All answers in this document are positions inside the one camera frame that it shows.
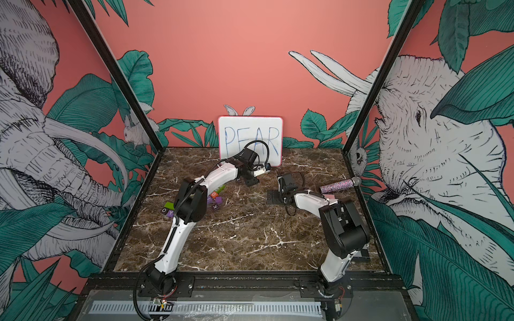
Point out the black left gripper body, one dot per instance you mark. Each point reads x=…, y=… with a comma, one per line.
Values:
x=251, y=180

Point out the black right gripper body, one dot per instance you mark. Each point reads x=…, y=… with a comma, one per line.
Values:
x=279, y=196

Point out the plain green block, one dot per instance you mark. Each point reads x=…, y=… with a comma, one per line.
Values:
x=169, y=206

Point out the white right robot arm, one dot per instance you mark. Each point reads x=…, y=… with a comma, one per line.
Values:
x=344, y=230

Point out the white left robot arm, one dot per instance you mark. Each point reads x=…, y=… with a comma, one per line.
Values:
x=191, y=206

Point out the white perforated strip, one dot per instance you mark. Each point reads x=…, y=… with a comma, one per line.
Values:
x=190, y=307

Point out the black front frame rail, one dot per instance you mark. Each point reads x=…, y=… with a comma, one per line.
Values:
x=308, y=284

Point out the black white checkerboard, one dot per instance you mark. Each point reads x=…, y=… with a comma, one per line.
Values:
x=361, y=256

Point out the glittery purple microphone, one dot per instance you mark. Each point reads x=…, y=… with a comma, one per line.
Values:
x=341, y=185

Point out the pink framed whiteboard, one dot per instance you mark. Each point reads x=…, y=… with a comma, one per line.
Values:
x=262, y=134

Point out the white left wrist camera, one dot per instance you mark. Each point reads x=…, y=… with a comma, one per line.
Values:
x=262, y=169

